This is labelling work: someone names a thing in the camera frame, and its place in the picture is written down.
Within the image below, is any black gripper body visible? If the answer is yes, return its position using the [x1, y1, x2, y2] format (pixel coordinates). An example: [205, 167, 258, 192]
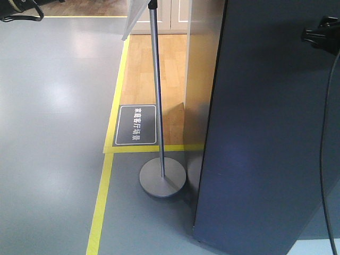
[301, 16, 339, 55]

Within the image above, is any fridge door white inside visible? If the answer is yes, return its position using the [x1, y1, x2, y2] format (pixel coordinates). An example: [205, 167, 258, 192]
[191, 1, 339, 254]

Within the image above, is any white cupboard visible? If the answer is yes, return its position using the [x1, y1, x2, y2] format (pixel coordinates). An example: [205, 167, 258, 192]
[131, 0, 191, 35]

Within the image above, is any dark floor label sign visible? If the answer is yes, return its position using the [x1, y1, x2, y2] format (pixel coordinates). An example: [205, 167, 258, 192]
[114, 105, 157, 146]

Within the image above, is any grey sign stand pole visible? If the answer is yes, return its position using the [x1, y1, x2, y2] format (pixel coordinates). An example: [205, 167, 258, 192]
[121, 0, 187, 199]

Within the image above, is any yellow floor tape line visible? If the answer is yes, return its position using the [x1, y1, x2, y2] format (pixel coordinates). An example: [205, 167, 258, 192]
[86, 33, 207, 254]

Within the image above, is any black hanging cable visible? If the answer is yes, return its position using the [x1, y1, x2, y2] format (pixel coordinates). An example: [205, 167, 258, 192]
[319, 50, 340, 255]

